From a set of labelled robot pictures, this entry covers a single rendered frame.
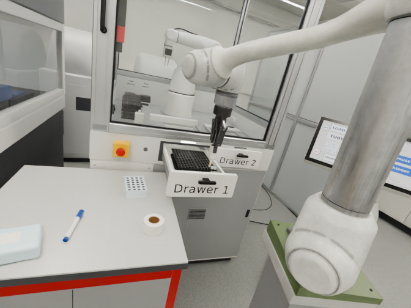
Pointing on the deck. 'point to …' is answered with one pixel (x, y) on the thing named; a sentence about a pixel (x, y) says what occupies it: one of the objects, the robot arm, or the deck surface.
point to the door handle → (103, 17)
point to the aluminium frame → (103, 51)
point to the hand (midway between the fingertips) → (213, 151)
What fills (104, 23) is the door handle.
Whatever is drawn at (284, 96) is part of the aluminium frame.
